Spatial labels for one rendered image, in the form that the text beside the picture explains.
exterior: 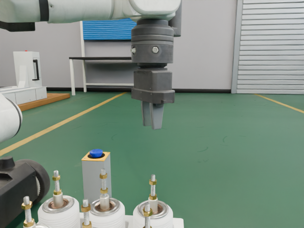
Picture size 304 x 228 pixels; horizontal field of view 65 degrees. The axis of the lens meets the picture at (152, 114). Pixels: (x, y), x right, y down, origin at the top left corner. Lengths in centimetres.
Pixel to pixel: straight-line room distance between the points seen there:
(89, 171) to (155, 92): 39
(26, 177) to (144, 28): 76
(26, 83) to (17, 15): 367
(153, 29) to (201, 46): 495
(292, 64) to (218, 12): 187
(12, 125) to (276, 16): 533
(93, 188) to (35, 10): 53
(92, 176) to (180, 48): 479
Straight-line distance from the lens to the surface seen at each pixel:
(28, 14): 44
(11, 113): 81
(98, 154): 75
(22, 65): 417
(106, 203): 62
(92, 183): 78
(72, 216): 66
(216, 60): 544
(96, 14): 46
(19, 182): 102
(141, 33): 48
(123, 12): 45
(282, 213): 118
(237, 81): 543
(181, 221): 70
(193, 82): 540
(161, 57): 48
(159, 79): 48
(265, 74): 557
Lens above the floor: 59
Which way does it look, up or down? 11 degrees down
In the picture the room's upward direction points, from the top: straight up
